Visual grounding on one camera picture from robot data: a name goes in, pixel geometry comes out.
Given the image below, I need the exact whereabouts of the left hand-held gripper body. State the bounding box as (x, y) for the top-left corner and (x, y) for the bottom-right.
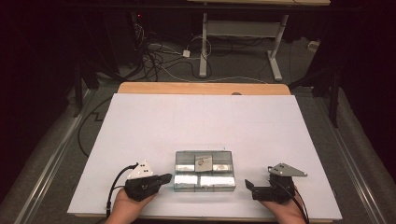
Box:
(124, 160), (164, 203)

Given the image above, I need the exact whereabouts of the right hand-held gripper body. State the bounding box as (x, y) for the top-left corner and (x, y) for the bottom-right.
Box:
(251, 162), (308, 205)

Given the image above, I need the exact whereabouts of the clear plastic compartment box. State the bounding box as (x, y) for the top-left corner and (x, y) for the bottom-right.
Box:
(173, 150), (236, 193)

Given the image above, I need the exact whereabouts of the person's right hand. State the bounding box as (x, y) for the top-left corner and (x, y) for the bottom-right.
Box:
(260, 190), (308, 220)

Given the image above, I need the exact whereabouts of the person's left hand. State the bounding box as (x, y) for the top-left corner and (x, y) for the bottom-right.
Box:
(106, 188), (159, 219)

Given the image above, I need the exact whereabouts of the white paper sheet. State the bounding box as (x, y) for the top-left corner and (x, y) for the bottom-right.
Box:
(66, 92), (343, 222)

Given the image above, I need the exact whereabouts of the black metal stand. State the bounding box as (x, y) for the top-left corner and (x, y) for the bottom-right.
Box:
(289, 62), (342, 129)
(73, 62), (101, 119)

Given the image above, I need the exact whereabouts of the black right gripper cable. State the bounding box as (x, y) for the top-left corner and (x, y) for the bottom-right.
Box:
(274, 180), (311, 224)

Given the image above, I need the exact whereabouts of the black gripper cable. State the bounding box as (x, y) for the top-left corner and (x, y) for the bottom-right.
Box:
(106, 161), (139, 218)
(274, 180), (311, 224)

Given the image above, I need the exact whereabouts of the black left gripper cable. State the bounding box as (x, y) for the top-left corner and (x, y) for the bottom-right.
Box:
(106, 161), (139, 218)

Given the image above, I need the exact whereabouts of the aluminium rail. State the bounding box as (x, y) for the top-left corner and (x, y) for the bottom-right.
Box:
(13, 90), (97, 224)
(314, 96), (387, 224)

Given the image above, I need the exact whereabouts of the thin black floor cable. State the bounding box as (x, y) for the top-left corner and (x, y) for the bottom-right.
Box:
(78, 96), (113, 158)

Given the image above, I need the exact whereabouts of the thin white floor cable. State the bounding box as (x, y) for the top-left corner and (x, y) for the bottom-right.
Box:
(160, 64), (269, 84)

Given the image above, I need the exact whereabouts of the tangle of floor cables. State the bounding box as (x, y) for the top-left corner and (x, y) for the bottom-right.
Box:
(130, 22), (213, 82)

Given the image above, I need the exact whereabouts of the white metal desk frame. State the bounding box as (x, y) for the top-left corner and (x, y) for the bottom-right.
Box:
(186, 0), (331, 82)

